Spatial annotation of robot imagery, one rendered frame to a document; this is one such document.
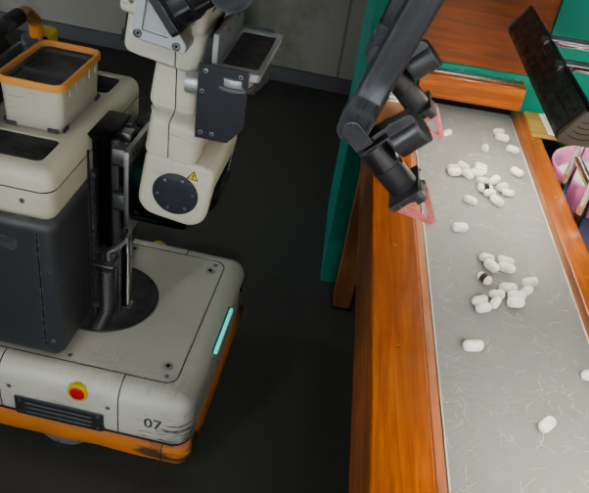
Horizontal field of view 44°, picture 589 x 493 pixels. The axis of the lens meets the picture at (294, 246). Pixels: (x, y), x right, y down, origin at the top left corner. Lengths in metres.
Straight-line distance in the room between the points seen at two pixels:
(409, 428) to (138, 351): 0.91
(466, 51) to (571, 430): 1.23
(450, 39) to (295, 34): 1.92
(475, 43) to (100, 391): 1.37
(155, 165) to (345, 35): 2.48
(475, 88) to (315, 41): 1.95
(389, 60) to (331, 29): 2.71
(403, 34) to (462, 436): 0.65
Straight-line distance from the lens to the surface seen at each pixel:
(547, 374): 1.36
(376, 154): 1.31
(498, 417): 1.25
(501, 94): 2.17
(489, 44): 2.18
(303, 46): 4.01
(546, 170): 1.97
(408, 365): 1.23
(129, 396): 1.80
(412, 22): 1.23
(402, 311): 1.33
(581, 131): 1.43
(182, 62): 1.52
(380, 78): 1.26
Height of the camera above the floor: 1.60
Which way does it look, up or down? 36 degrees down
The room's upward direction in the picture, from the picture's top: 10 degrees clockwise
